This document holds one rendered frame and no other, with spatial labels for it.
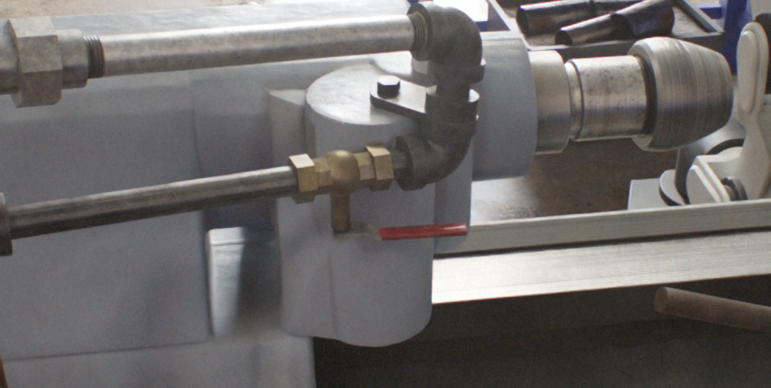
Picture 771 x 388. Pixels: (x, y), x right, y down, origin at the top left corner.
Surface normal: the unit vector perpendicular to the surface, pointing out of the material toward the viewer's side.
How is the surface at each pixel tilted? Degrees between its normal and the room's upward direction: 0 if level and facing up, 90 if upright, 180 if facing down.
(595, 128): 109
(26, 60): 57
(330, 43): 81
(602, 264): 0
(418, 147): 27
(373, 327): 90
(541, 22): 70
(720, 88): 64
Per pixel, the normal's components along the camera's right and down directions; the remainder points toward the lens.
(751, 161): -0.99, 0.06
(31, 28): 0.20, -0.79
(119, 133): 0.15, 0.37
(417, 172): 0.39, 0.32
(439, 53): 0.36, 0.80
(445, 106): -0.32, 0.33
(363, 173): 0.37, 0.10
